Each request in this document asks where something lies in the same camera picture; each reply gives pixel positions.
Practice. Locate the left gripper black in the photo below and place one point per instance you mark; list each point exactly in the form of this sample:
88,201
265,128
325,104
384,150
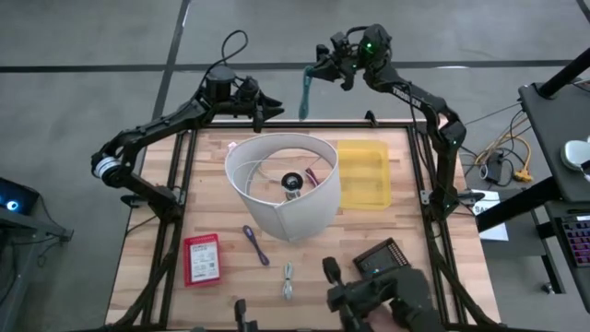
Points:
249,106

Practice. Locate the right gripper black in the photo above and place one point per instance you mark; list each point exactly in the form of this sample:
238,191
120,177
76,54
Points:
351,62

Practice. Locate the red plastic basket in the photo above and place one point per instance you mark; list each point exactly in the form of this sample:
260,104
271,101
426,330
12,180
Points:
187,258

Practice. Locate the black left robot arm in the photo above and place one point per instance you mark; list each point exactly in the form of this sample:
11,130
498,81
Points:
152,126

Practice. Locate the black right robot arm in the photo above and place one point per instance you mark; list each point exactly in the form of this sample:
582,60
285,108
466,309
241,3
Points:
415,99

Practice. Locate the yellow translucent bin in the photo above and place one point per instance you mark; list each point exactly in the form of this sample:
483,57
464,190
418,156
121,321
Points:
364,175

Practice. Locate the silver table lamp white shade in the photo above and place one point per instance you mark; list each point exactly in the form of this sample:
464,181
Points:
295,216

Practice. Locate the black small device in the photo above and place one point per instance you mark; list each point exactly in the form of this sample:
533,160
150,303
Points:
375,263

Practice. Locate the black plastic basket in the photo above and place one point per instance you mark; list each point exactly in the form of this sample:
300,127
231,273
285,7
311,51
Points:
402,256

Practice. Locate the black power adapter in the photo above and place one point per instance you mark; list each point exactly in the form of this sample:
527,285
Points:
495,168

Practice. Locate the black desk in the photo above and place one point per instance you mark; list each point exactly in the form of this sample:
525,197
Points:
548,138

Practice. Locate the black desk beam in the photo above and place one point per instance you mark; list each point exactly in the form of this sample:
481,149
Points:
516,205

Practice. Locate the person's hand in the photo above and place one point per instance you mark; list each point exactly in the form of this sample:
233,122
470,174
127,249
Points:
380,320

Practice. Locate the white paper sheet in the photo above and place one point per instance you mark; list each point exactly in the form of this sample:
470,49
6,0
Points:
495,233

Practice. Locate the black pole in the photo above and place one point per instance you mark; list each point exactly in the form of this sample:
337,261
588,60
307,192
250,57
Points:
567,74

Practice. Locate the black device with blue light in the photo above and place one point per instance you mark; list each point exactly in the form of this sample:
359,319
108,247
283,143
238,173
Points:
23,193

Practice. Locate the white rounded object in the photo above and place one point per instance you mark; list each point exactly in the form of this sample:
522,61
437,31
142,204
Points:
576,154

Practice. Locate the black side stand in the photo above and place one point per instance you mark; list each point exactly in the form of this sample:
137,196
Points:
27,226

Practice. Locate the backlit keyboard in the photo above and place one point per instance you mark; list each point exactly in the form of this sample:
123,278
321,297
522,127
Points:
578,240

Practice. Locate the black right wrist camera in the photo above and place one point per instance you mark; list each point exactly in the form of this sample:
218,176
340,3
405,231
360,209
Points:
341,41

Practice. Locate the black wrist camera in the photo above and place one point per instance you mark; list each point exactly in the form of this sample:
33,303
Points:
341,41
249,87

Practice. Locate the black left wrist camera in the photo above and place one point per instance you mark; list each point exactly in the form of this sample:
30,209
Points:
249,87

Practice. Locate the black metal table frame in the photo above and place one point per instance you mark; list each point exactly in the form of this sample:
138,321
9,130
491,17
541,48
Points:
299,124

